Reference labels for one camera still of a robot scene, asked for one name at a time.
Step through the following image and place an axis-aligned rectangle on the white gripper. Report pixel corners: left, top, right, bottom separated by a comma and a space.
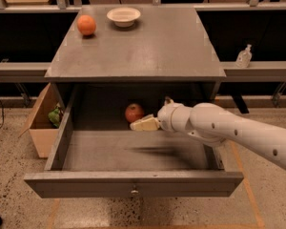
130, 96, 194, 133

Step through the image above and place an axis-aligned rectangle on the red apple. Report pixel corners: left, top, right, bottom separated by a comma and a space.
125, 103, 145, 123

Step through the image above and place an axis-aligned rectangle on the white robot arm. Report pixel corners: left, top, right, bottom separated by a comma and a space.
130, 98, 286, 170

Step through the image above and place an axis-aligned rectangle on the open grey drawer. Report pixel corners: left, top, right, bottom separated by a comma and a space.
24, 85, 243, 198

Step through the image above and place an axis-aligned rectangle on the grey wooden cabinet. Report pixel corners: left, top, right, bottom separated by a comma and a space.
46, 5, 226, 114

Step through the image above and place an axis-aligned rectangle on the clear sanitizer bottle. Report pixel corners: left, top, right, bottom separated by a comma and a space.
235, 44, 252, 68

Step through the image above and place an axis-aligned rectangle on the white bowl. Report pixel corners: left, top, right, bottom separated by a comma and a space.
107, 7, 141, 28

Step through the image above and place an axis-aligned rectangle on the green chip bag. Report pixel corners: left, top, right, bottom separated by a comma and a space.
48, 105, 63, 128

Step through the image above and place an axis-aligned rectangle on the orange fruit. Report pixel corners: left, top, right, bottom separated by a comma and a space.
76, 15, 96, 35

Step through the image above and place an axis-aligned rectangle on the cardboard box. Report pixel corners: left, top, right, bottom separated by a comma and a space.
20, 83, 65, 158

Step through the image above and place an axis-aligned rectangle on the grey metal rail shelf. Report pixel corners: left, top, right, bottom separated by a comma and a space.
0, 61, 286, 83

